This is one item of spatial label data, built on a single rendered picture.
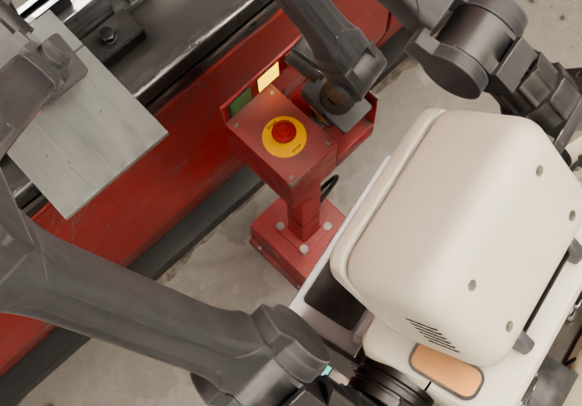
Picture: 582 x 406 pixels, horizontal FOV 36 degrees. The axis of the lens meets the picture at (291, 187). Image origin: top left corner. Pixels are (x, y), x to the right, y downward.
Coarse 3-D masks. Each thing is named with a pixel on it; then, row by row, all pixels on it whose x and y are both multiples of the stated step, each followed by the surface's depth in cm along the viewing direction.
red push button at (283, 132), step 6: (282, 120) 144; (276, 126) 144; (282, 126) 143; (288, 126) 143; (294, 126) 144; (276, 132) 143; (282, 132) 143; (288, 132) 143; (294, 132) 143; (276, 138) 143; (282, 138) 143; (288, 138) 143
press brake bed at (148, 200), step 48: (336, 0) 169; (240, 48) 154; (384, 48) 232; (192, 96) 154; (192, 144) 170; (144, 192) 170; (192, 192) 190; (240, 192) 220; (96, 240) 170; (144, 240) 189; (192, 240) 217; (0, 336) 170; (48, 336) 210; (0, 384) 207
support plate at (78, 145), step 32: (32, 32) 128; (64, 32) 128; (96, 64) 127; (64, 96) 125; (96, 96) 125; (128, 96) 125; (32, 128) 124; (64, 128) 124; (96, 128) 123; (128, 128) 123; (160, 128) 123; (32, 160) 122; (64, 160) 122; (96, 160) 122; (128, 160) 122; (64, 192) 121; (96, 192) 120
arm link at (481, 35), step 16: (464, 16) 98; (480, 16) 97; (496, 16) 97; (448, 32) 98; (464, 32) 97; (480, 32) 96; (496, 32) 97; (512, 32) 98; (464, 48) 96; (480, 48) 96; (496, 48) 97; (512, 48) 97; (528, 48) 98; (480, 64) 96; (496, 64) 97; (512, 64) 97; (528, 64) 98; (496, 80) 97; (512, 80) 97
